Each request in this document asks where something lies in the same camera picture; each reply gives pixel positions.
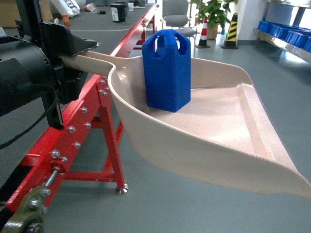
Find red conveyor frame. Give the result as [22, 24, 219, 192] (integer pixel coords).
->
[0, 3, 161, 233]

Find orange can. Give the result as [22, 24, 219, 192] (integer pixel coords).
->
[62, 14, 70, 26]

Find grey office chair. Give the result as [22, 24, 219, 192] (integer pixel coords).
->
[161, 0, 196, 38]

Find steel roller shelf rack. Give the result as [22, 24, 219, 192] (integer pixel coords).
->
[253, 0, 311, 63]

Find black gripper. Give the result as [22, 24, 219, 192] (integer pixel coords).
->
[0, 22, 100, 116]

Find black white box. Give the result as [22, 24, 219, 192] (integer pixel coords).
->
[110, 3, 127, 23]

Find black cable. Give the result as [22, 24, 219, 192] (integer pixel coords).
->
[0, 83, 59, 150]

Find potted green plant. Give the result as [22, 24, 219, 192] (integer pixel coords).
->
[190, 0, 238, 40]

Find beige plastic dustpan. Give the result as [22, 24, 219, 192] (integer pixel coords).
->
[62, 51, 311, 199]

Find blue plastic part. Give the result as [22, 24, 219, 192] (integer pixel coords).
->
[142, 29, 191, 112]

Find red white traffic cone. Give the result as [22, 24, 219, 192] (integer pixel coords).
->
[195, 18, 210, 49]

